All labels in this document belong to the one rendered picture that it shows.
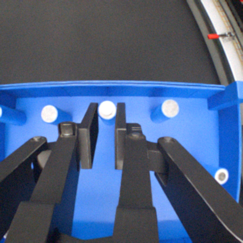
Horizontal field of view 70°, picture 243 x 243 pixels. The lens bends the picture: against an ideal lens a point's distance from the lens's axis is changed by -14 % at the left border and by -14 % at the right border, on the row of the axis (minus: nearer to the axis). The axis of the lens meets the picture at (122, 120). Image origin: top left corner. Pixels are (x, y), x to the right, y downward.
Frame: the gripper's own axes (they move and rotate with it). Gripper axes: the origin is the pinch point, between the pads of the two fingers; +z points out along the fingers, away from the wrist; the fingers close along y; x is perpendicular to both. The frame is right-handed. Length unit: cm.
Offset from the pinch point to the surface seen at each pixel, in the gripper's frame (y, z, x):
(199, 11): 32, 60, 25
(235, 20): 37, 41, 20
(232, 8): 39, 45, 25
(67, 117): -4.6, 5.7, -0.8
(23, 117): -11.1, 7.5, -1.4
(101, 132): -1.0, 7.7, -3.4
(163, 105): 5.2, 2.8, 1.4
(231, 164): 14.5, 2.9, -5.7
